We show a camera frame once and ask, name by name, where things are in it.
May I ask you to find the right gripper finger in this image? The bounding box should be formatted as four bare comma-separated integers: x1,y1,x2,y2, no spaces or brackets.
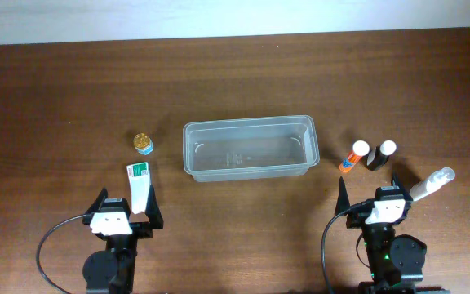
335,176,350,215
391,172,413,201

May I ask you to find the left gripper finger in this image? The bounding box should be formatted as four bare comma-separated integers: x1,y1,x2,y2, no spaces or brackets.
144,185,164,229
86,188,108,214

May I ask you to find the black bottle white cap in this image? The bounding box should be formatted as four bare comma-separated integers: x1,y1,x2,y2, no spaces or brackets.
366,140,397,171

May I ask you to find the white spray bottle clear cap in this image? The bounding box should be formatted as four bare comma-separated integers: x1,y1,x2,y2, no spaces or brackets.
410,167,455,202

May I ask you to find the white green medicine box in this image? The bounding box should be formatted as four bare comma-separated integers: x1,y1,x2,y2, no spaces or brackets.
126,162,151,214

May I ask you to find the orange tube white cap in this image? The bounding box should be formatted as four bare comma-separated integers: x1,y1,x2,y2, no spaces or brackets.
339,140,370,173

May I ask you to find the small gold-lid jar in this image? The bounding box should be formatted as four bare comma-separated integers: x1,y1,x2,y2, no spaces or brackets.
133,133,153,155

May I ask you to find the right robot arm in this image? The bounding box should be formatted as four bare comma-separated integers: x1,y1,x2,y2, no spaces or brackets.
334,176,448,294

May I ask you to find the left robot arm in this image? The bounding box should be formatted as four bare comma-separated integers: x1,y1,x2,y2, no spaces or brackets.
82,186,164,294

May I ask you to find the clear plastic container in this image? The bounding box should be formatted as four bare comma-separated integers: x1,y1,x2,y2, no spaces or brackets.
183,115,320,182

